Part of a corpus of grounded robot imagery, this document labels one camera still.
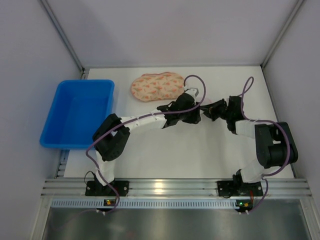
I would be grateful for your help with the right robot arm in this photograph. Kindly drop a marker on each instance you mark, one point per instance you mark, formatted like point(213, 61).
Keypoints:
point(274, 144)

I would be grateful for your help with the pink trimmed mesh laundry bag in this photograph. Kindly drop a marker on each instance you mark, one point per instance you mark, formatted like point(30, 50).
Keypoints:
point(206, 101)

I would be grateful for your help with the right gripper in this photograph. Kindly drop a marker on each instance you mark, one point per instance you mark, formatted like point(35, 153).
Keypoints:
point(217, 110)

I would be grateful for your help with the blue plastic bin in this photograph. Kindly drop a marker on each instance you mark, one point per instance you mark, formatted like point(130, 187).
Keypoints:
point(78, 108)

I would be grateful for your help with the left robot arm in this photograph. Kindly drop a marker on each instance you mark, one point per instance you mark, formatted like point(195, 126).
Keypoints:
point(112, 136)

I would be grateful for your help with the floral orange laundry bag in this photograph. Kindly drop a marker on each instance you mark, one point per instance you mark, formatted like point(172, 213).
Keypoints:
point(157, 86)

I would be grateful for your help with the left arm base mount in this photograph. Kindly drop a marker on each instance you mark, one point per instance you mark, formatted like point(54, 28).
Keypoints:
point(95, 189)

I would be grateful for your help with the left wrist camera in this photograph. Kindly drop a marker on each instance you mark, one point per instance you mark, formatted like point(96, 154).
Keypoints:
point(192, 91)

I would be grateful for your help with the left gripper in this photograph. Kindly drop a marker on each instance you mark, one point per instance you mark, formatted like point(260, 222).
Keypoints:
point(191, 110)

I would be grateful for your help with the aluminium mounting rail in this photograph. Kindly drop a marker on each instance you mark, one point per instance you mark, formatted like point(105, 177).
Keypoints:
point(146, 193)

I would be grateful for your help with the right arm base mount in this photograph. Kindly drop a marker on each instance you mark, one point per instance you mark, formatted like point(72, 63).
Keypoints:
point(237, 188)

